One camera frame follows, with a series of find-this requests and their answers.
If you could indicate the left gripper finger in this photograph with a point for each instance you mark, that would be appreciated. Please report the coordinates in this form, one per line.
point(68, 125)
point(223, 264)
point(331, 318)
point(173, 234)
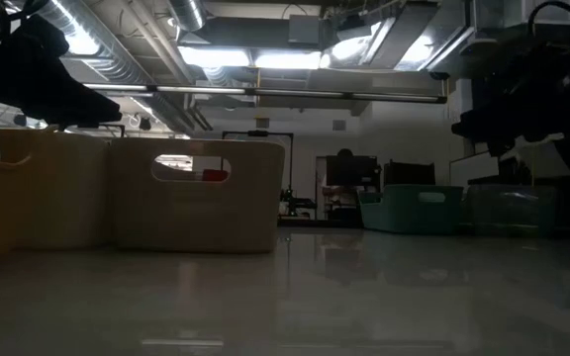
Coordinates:
point(92, 110)

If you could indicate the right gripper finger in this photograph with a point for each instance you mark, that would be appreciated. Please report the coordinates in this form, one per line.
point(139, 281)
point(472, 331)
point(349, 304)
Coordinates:
point(488, 131)

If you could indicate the white plastic bin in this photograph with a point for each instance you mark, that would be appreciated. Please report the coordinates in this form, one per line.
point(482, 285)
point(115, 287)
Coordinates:
point(67, 198)

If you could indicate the red wooden block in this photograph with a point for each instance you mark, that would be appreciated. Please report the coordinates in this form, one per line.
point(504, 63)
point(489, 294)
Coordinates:
point(215, 174)

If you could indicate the light grey plastic bin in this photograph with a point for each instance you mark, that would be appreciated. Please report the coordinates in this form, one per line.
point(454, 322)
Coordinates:
point(196, 217)

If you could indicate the white board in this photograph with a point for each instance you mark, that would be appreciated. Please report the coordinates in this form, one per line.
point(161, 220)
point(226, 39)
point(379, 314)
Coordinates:
point(473, 170)

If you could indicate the grey translucent plastic bin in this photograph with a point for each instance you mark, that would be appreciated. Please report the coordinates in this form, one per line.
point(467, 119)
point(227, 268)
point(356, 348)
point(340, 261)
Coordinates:
point(512, 207)

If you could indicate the teal plastic bin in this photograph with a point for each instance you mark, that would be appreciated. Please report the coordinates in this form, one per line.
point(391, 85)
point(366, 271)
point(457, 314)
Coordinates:
point(399, 212)

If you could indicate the person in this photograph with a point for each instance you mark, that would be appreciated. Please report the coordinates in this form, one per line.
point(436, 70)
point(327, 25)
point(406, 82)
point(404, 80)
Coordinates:
point(345, 152)

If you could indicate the ceiling light fixture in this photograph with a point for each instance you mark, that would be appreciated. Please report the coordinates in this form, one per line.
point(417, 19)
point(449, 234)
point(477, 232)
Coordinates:
point(245, 58)

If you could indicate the grey ceiling box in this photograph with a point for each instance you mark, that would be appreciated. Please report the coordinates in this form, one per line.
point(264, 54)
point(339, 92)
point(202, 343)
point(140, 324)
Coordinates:
point(305, 29)

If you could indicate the silver ceiling duct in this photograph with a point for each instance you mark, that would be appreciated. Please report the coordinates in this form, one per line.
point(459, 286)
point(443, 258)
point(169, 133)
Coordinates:
point(186, 14)
point(112, 54)

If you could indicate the white ventilation duct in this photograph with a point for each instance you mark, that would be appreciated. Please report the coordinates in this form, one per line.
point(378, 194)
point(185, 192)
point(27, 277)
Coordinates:
point(433, 44)

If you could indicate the horizontal metal rail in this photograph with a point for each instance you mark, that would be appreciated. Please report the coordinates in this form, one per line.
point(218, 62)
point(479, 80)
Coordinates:
point(265, 92)

